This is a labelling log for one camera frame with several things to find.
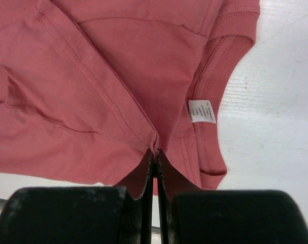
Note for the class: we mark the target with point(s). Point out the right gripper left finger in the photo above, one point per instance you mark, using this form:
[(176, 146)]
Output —
[(118, 214)]

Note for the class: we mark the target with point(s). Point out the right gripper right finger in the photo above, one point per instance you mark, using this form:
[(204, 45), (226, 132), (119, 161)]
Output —
[(191, 215)]

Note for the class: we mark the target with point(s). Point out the salmon pink t shirt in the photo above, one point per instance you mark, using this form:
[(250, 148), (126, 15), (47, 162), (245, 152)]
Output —
[(87, 87)]

